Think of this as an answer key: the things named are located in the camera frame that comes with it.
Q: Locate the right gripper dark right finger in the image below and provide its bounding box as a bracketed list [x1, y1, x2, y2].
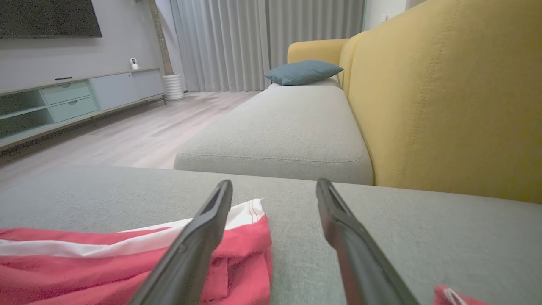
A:
[315, 178, 420, 305]

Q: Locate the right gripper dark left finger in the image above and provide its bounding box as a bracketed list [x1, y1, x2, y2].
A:
[127, 180, 233, 305]

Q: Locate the large grey sofa seat cushion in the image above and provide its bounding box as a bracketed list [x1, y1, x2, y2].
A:
[0, 165, 542, 305]

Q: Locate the small grey sofa seat cushion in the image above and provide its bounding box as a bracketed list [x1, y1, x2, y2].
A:
[174, 77, 374, 186]

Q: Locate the white ribbed plant pot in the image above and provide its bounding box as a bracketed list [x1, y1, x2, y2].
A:
[163, 74, 185, 101]

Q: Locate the pale green television cabinet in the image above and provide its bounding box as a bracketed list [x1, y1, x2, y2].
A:
[0, 68, 166, 151]

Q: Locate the yellow sofa backrest cushion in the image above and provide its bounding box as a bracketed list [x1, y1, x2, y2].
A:
[339, 0, 542, 204]

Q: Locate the blue throw pillow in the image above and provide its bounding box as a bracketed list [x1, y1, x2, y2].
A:
[265, 60, 344, 86]

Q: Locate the sheer white curtain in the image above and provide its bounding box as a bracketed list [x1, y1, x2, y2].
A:
[169, 0, 271, 92]

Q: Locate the yellow sofa armrest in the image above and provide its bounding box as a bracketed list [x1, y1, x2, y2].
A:
[288, 39, 350, 65]

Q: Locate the brown plant trunk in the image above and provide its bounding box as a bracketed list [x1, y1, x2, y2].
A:
[147, 0, 174, 76]

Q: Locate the grey curtain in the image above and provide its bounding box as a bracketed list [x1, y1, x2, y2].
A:
[265, 0, 365, 68]

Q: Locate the black wall television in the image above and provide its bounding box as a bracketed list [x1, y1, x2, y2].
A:
[0, 0, 102, 39]

